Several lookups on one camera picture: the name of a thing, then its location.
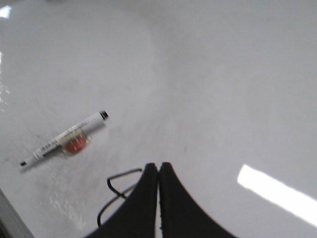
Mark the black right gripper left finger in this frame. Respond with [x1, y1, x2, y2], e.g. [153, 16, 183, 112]
[87, 163, 158, 238]

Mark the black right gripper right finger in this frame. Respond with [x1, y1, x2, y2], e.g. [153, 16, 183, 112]
[158, 162, 234, 238]

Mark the red magnet taped to marker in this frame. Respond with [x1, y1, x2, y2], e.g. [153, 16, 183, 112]
[62, 128, 91, 156]

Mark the white black whiteboard marker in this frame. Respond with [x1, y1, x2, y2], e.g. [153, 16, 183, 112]
[20, 110, 108, 167]

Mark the white whiteboard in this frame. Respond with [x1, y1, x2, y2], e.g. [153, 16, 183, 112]
[0, 0, 317, 238]

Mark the grey aluminium whiteboard frame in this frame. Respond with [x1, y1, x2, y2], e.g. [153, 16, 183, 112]
[0, 190, 34, 238]

